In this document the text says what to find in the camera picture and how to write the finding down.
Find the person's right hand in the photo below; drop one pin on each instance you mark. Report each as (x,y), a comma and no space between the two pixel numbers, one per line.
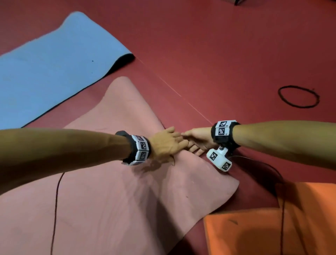
(200,139)

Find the person's left hand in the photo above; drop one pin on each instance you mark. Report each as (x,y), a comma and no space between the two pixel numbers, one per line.
(165,144)

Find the peach yoga mat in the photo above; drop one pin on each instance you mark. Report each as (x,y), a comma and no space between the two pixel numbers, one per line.
(105,205)

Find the black elastic band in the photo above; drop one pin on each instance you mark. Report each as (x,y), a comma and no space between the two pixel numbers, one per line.
(279,96)

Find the orange foam block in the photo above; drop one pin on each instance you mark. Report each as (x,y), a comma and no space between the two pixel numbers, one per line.
(236,236)
(315,210)

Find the light blue yoga mat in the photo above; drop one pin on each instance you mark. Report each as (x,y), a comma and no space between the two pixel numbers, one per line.
(52,65)

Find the person's left forearm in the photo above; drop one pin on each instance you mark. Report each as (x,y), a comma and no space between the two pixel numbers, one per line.
(52,155)

